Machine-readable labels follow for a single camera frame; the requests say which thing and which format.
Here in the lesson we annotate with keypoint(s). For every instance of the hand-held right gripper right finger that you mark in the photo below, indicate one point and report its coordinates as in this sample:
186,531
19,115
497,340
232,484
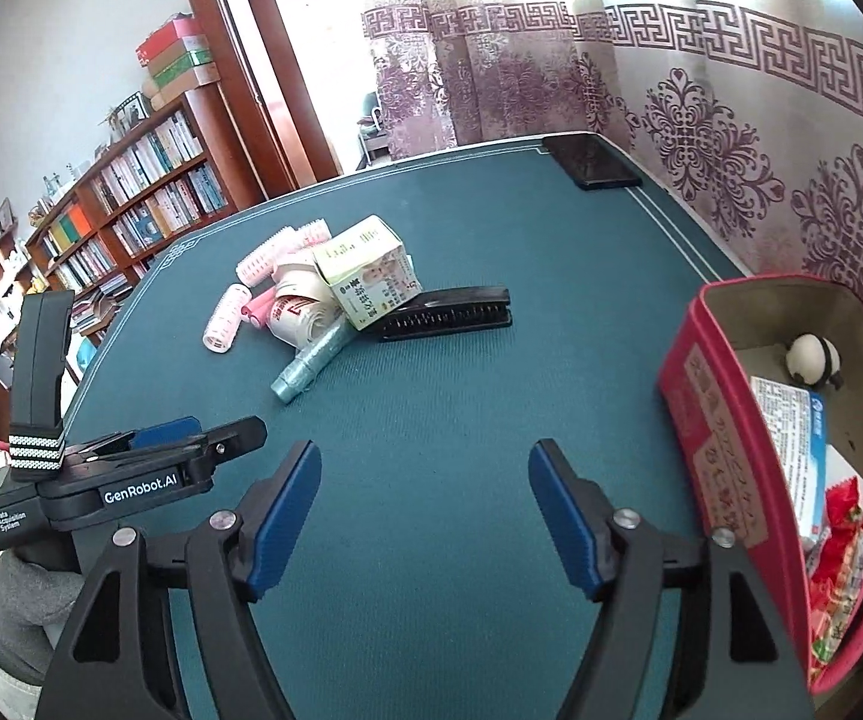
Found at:
566,517

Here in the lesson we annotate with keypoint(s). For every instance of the white yellow ointment box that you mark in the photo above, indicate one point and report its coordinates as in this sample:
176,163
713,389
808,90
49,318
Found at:
371,277

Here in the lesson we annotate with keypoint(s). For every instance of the red box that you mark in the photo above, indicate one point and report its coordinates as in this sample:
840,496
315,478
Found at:
172,37

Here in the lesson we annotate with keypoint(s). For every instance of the wooden bookshelf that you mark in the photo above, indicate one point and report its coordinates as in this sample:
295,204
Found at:
169,116

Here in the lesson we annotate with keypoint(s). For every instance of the red snack packet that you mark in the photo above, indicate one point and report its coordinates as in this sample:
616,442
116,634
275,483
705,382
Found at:
843,570

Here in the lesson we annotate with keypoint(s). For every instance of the brown cardboard box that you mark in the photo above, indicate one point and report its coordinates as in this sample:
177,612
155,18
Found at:
184,90

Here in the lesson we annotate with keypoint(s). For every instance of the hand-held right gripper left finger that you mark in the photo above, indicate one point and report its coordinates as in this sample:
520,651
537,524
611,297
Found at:
281,517

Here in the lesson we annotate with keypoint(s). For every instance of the rows of books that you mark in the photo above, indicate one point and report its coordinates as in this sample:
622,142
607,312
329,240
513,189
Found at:
154,180

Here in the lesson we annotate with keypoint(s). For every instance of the pink hair roller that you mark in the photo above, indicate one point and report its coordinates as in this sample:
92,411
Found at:
225,319
274,255

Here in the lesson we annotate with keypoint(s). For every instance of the wooden door frame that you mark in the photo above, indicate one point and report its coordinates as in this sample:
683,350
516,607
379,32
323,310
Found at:
251,90

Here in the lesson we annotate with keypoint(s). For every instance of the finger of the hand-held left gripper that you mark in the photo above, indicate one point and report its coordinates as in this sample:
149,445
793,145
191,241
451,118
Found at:
169,429
229,439

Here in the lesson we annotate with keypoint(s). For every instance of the pink tin container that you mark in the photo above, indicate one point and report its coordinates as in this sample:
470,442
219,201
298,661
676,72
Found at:
723,420

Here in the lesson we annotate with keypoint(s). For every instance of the blue white medicine box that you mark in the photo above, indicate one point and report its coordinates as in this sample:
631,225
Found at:
783,450

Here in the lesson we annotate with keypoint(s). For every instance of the teal table mat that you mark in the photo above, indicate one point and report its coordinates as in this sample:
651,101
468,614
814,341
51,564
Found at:
476,390

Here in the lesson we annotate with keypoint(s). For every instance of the teal glitter tube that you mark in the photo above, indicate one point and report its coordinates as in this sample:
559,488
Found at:
304,371

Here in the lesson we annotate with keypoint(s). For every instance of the black white panda toy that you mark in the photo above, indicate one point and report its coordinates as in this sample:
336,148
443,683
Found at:
813,360

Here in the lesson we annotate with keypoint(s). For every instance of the short pink rod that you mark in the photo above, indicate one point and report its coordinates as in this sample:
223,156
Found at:
262,319
255,304

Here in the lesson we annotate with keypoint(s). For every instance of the purple patterned curtain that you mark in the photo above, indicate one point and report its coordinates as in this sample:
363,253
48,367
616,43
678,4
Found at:
701,90

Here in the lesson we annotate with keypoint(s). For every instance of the picture frame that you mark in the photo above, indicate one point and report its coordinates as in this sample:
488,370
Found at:
135,114

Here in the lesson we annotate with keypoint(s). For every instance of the black comb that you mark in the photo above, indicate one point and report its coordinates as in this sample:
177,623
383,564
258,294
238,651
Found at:
446,315

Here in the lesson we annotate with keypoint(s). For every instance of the black phone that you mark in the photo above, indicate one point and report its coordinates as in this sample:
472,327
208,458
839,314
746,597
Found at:
592,161

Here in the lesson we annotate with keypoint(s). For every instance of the person's left forearm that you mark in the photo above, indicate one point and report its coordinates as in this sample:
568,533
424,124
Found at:
11,600

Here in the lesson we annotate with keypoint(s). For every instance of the green box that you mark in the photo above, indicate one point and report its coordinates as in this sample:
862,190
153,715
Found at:
184,67

